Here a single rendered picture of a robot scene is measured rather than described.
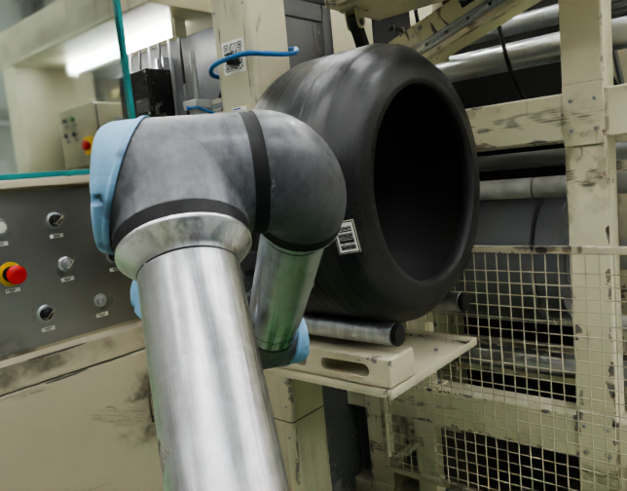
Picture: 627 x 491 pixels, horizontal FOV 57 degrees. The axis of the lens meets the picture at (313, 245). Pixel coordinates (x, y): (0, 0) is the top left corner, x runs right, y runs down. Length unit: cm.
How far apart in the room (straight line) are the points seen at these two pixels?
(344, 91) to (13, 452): 97
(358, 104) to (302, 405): 79
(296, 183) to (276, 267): 16
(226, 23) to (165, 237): 105
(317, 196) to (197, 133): 12
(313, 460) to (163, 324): 118
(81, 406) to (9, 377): 18
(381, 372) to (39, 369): 72
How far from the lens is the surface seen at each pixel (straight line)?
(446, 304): 138
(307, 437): 155
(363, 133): 104
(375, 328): 115
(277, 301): 72
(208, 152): 50
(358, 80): 109
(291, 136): 52
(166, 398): 43
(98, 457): 149
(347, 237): 101
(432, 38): 158
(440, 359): 129
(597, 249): 144
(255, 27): 143
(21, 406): 138
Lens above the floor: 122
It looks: 7 degrees down
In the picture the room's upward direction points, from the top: 6 degrees counter-clockwise
